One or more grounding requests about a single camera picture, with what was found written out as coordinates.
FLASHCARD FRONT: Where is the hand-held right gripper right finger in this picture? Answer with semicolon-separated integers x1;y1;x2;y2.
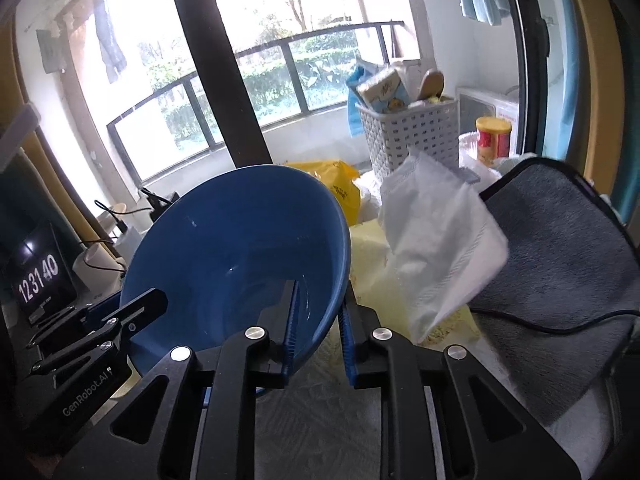
339;285;583;480

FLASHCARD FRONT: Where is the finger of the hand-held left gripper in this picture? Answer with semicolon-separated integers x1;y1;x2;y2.
27;300;121;333
27;287;168;377

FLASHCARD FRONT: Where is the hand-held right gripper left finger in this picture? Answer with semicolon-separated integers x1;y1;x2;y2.
50;280;301;480

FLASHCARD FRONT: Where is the blue bowl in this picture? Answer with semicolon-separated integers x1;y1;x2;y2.
120;165;352;381

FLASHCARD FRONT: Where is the black tablet clock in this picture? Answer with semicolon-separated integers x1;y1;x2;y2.
0;222;78;318

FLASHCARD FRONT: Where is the white charger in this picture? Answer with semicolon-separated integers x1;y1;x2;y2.
116;227;146;261

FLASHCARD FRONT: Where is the black charger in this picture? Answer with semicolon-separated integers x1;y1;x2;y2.
142;187;181;221

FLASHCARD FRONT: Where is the yellow curtain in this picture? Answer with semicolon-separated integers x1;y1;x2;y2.
0;20;96;246

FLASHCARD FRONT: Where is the yellow tissue pack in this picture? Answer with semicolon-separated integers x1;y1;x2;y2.
347;147;510;348

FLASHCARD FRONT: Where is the yellow packet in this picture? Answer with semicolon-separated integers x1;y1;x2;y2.
285;159;362;226

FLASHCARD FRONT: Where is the white woven basket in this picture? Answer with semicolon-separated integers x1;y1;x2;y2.
356;96;460;181

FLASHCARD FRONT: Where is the grey folded cloth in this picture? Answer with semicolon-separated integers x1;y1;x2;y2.
470;157;640;426

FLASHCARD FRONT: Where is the blue plastic bag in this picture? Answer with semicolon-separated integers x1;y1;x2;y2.
347;62;381;136

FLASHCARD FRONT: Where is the red yellow can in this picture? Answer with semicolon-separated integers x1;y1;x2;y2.
475;116;513;161

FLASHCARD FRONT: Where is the beige carton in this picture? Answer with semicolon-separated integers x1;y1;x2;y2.
356;67;408;111

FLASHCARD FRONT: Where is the brown wooden brush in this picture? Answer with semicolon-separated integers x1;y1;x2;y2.
417;70;446;103

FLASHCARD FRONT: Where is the hanging dark garment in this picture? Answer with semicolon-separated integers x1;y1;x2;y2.
92;0;128;83

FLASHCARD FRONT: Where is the white microwave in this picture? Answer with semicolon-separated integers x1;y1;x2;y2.
457;87;518;126

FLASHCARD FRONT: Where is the balcony railing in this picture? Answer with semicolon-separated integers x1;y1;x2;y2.
107;21;406;153

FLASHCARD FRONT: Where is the black cable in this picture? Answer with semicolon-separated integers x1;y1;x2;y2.
470;307;640;335

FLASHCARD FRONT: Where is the dark window frame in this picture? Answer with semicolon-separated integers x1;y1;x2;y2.
165;0;273;168

